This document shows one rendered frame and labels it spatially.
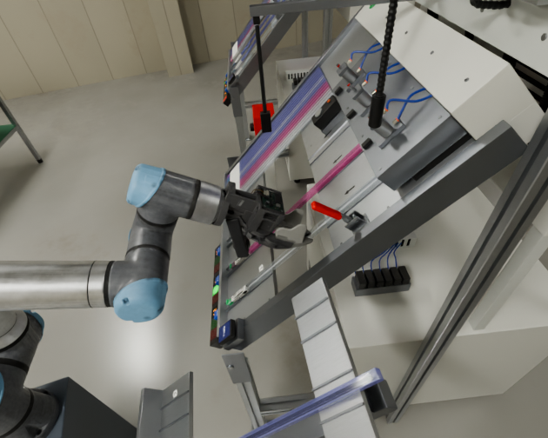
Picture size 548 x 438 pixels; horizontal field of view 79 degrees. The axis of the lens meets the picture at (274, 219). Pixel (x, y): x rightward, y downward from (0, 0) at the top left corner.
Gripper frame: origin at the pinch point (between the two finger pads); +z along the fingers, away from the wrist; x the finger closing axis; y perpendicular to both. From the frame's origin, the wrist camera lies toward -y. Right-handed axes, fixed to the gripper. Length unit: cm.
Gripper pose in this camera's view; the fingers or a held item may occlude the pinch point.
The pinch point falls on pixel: (304, 238)
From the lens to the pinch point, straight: 70.9
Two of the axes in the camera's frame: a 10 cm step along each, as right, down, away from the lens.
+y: 4.3, -6.7, -6.0
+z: 9.0, 2.6, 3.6
